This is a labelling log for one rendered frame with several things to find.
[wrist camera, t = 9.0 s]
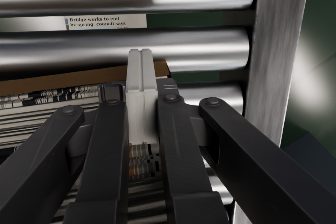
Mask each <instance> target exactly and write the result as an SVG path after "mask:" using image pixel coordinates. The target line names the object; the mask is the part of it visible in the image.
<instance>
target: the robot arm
mask: <svg viewBox="0 0 336 224"><path fill-rule="evenodd" d="M97 89H98V97H99V106H98V109H96V110H93V111H90V112H84V109H83V108H82V107H80V106H76V105H68V106H64V107H62V108H60V109H58V110H57V111H56V112H54V113H53V114H52V115H51V116H50V117H49V118H48V119H47V120H46V121H45V122H44V123H43V124H42V125H41V126H40V127H39V128H38V129H37V130H36V131H35V132H34V133H33V134H32V135H31V136H30V137H29V138H28V139H27V140H26V141H25V142H24V143H23V144H22V145H20V146H19V147H18V148H17V149H16V150H15V151H14V152H13V153H12V154H11V155H10V156H9V157H8V158H7V159H6V160H5V161H4V162H3V163H2V164H1V165H0V224H50V223H51V221H52V219H53V218H54V216H55V214H56V213H57V211H58V210H59V208H60V206H61V205H62V203H63V201H64V200H65V198H66V197H67V195H68V193H69V192H70V190H71V189H72V187H73V185H74V184H75V182H76V180H77V179H78V177H79V176H80V174H81V172H82V175H81V180H80V184H79V188H78V192H77V196H76V200H75V202H70V203H69V204H68V206H67V209H66V212H65V216H64V220H63V223H62V224H128V203H129V171H130V143H132V145H138V144H143V142H147V144H153V143H158V141H159V156H160V158H161V167H162V177H163V186H164V195H165V204H166V213H167V223H168V224H230V222H229V219H228V216H227V213H226V210H225V207H224V204H223V201H222V198H221V196H220V193H219V192H218V191H213V188H212V185H211V182H210V179H209V176H208V172H207V169H206V166H205V163H204V160H203V157H204V159H205V160H206V161H207V163H208V164H209V165H210V167H211V168H212V169H213V171H214V172H215V173H216V175H217V176H218V178H219V179H220V180H221V182H222V183H223V184H224V186H225V187H226V188H227V190H228V191H229V192H230V194H231V195H232V196H233V198H234V199H235V201H236V202H237V203H238V205H239V206H240V207H241V209H242V210H243V211H244V213H245V214H246V215H247V217H248V218H249V219H250V221H251V222H252V224H336V195H335V194H334V193H333V192H332V191H330V190H329V189H328V188H327V187H326V186H324V185H323V184H322V183H321V182H320V181H319V180H317V179H316V178H315V177H314V176H313V175H312V174H310V173H309V172H308V171H307V170H306V169H305V168H303V167H302V166H301V165H300V164H299V163H298V162H296V161H295V160H294V159H293V158H292V157H290V156H289V155H288V154H287V153H286V152H285V151H283V150H282V149H281V148H280V147H279V146H278V145H276V144H275V143H274V142H273V141H272V140H271V139H269V138H268V137H267V136H266V135H265V134H264V133H262V132H261V131H260V130H259V129H258V128H256V127H255V126H254V125H253V124H252V123H251V122H249V121H248V120H247V119H246V118H245V117H244V116H242V115H241V114H240V113H239V112H237V111H236V110H235V109H234V108H233V107H231V106H230V105H229V104H228V103H227V102H225V101H224V100H222V99H220V98H217V97H209V98H204V99H202V100H201V101H200V102H199V106H198V105H191V104H187V103H185V100H184V98H183V97H182V96H180V93H179V90H178V86H177V83H176V81H175V80H173V79H172V78H158V79H156V74H155V67H154V61H153V54H152V50H150V48H145V49H142V50H139V49H131V50H130V51H129V55H128V67H127V79H126V81H112V82H107V83H103V84H101V85H99V87H98V88H97Z"/></svg>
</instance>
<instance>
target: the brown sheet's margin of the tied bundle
mask: <svg viewBox="0 0 336 224"><path fill-rule="evenodd" d="M153 63H154V70H155V76H156V77H157V76H165V75H167V76H168V78H172V74H171V72H170V69H169V67H168V64H167V62H166V60H163V61H155V62H153ZM127 72H128V65H125V66H117V67H110V68H102V69H94V70H87V71H79V72H72V73H64V74H57V75H49V76H41V77H34V78H26V79H19V80H11V81H3V82H0V96H4V95H11V94H19V93H26V92H34V91H42V90H50V89H57V88H65V87H74V86H82V85H90V84H98V83H107V82H112V81H123V80H127Z"/></svg>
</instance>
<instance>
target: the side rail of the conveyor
mask: <svg viewBox="0 0 336 224"><path fill-rule="evenodd" d="M305 5H306V0H253V3H252V5H251V7H250V8H249V9H248V10H247V11H229V12H223V25H243V26H244V27H245V28H246V30H247V33H248V38H249V57H248V61H247V64H246V67H245V68H244V69H243V70H241V71H220V72H219V81H222V80H236V81H237V82H238V83H239V84H240V87H241V89H242V93H243V112H242V116H244V117H245V118H246V119H247V120H248V121H249V122H251V123H252V124H253V125H254V126H255V127H256V128H258V129H259V130H260V131H261V132H262V133H264V134H265V135H266V136H267V137H268V138H269V139H271V140H272V141H273V142H274V143H275V144H276V145H278V146H279V147H280V146H281V140H282V134H283V129H284V123H285V118H286V112H287V106H288V101H289V95H290V89H291V84H292V78H293V72H294V67H295V61H296V56H297V50H298V44H299V39H300V33H301V27H302V22H303V16H304V11H305ZM226 207H227V210H228V213H229V218H230V224H252V222H251V221H250V219H249V218H248V217H247V215H246V214H245V213H244V211H243V210H242V209H241V207H240V206H239V205H238V203H237V202H236V201H235V199H233V202H232V203H231V204H228V205H226Z"/></svg>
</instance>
